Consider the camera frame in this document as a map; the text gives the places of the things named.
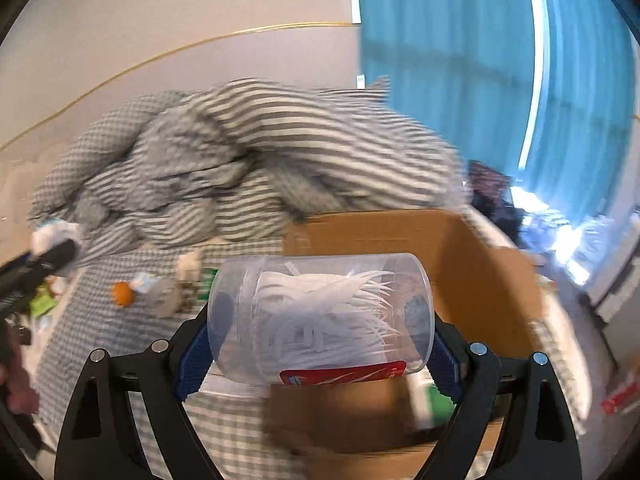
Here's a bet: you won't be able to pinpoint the green packet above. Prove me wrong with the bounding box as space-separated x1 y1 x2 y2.
429 385 457 427

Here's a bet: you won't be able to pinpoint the large clear water jug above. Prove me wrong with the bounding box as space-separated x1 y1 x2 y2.
552 227 598 286

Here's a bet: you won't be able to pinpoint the brown cardboard box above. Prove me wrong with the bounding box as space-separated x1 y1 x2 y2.
265 208 551 480

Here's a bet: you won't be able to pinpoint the person's left hand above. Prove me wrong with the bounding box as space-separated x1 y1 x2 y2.
0 360 41 413

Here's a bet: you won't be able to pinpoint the grey checked quilt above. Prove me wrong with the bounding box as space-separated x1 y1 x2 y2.
27 77 468 261

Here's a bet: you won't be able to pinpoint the grey checked bed sheet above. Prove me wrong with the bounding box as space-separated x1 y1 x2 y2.
37 237 586 480

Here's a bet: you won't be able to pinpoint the pack of water bottles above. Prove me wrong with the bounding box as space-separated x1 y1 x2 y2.
522 210 566 253

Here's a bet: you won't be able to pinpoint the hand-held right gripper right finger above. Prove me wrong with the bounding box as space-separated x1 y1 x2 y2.
415 317 583 480

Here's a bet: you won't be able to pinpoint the white and blue packet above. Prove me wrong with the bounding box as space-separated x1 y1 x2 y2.
131 272 166 295

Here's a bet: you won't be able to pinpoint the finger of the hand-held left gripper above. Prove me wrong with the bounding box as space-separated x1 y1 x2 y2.
0 238 79 311

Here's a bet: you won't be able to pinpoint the clear plastic jar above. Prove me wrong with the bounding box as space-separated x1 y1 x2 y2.
206 253 435 386

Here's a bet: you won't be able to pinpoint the white crumpled plastic bag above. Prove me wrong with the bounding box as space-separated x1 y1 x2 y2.
32 220 83 252

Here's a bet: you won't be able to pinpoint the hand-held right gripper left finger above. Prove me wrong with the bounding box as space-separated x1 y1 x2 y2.
56 305 223 480

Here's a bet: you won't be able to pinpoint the white plush toy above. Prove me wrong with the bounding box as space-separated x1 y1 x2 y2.
177 250 203 281

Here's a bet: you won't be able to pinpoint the red packet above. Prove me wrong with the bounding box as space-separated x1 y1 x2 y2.
600 375 640 416

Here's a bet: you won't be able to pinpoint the black boots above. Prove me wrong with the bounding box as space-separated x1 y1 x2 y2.
472 195 523 241

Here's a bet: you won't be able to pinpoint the dark patterned bag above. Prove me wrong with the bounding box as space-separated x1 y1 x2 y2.
467 160 513 201

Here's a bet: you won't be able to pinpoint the blue curtain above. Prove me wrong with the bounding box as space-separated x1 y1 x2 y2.
350 0 640 231

